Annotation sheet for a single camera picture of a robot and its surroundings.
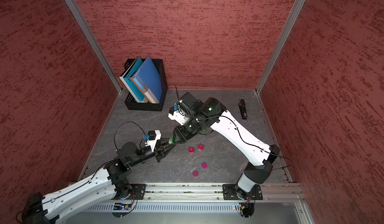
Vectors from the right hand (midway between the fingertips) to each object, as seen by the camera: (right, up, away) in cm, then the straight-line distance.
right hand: (180, 141), depth 62 cm
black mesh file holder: (-42, +17, +48) cm, 66 cm away
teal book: (-32, +42, +32) cm, 62 cm away
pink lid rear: (+11, -19, +21) cm, 31 cm away
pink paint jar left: (+4, -12, +25) cm, 28 cm away
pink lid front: (+6, -22, +18) cm, 29 cm away
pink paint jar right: (+9, -10, +25) cm, 29 cm away
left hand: (-4, -3, +6) cm, 8 cm away
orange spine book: (-28, +27, +28) cm, 48 cm away
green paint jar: (-5, 0, +3) cm, 5 cm away
